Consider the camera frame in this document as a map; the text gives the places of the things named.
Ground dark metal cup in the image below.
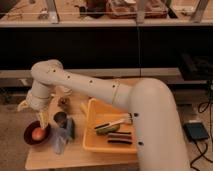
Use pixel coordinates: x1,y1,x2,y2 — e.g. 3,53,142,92
54,112,67,128

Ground orange fruit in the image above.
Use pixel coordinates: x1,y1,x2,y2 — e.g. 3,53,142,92
32,128,46,141

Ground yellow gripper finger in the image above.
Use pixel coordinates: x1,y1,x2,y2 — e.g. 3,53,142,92
38,110,49,129
17,100,29,112

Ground striped sponge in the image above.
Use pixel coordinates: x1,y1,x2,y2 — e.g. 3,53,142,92
107,139,132,145
108,132,132,137

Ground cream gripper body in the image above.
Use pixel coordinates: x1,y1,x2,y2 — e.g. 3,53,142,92
26,91,50,111

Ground striped sponge upper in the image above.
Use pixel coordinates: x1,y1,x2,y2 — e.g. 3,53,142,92
108,132,132,137

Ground black cable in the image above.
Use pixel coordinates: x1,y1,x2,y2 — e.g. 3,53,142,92
189,79,213,171

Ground striped sponge lower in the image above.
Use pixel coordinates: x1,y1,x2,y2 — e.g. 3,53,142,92
107,139,132,145

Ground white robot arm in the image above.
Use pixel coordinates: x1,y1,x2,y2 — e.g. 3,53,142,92
18,60,190,171

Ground clear plastic bag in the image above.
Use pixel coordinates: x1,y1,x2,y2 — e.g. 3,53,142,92
51,128,69,155

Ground small brown figurine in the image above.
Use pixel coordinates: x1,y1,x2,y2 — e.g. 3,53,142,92
58,96,70,108

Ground yellow plastic tray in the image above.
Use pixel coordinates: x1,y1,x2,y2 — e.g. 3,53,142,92
83,98,136,154

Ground dark red bowl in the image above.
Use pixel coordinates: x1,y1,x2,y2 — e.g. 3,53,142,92
23,121,51,146

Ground wooden shelf unit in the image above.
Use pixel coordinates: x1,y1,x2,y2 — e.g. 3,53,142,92
0,0,213,84

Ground black foot pedal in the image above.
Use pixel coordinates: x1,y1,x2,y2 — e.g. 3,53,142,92
183,122,209,142

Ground white cylindrical container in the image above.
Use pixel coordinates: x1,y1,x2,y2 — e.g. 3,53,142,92
59,86,72,95

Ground green cucumber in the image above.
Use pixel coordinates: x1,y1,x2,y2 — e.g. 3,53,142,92
96,124,120,135

